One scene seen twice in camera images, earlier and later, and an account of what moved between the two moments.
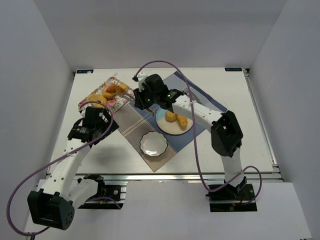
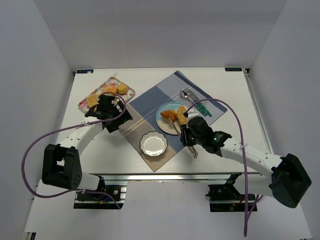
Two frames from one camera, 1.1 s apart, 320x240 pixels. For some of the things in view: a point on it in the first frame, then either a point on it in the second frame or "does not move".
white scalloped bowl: x=153 y=143 does not move
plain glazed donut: x=98 y=98 does not move
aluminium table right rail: x=256 y=103 does not move
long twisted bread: x=182 y=121 does not move
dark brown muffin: x=110 y=91 -> x=169 y=114
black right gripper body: x=139 y=100 -> x=185 y=137
